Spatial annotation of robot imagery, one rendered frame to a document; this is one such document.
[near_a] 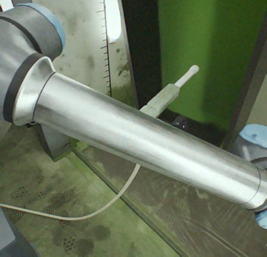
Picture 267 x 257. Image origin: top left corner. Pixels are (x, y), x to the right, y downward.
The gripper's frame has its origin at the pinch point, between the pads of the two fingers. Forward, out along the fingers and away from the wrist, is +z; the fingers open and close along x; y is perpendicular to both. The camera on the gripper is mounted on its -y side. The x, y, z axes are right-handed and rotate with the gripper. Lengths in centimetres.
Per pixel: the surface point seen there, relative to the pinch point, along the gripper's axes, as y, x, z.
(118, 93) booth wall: 79, 77, 71
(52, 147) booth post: 92, 3, 82
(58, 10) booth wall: 0, 42, 89
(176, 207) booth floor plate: 94, 22, -23
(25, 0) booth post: -9, 26, 93
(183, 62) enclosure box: 22, 74, 17
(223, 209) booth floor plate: 92, 39, -50
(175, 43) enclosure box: 11, 73, 24
